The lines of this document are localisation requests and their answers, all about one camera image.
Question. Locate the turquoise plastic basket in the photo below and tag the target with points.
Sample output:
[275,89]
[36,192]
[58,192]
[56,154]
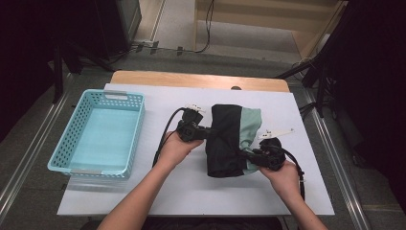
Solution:
[105,137]

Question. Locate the black metal stand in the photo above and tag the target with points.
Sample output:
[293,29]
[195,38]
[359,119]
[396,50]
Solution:
[58,80]
[322,86]

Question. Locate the person's right hand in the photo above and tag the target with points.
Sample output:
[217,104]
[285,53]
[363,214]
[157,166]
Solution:
[285,180]

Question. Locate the black and green shirt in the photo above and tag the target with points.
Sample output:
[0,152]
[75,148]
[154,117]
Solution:
[223,143]

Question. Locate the black curtain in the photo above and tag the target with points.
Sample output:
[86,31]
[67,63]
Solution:
[376,96]
[19,64]

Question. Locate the dark round table grommet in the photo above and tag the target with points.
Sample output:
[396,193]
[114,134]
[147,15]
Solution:
[236,87]

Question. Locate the person's left hand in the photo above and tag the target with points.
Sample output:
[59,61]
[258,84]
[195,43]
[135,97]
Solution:
[172,150]

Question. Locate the metal floor rail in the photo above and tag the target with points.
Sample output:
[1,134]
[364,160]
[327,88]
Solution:
[32,150]
[338,166]

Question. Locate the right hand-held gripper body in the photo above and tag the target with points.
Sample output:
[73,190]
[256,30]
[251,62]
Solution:
[271,156]

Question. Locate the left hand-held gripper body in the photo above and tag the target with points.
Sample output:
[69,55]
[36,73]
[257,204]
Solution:
[190,131]

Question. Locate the light wooden shelf unit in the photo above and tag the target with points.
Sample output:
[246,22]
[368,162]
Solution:
[255,19]

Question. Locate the dark cabinet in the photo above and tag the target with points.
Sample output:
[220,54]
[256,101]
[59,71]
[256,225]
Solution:
[108,25]

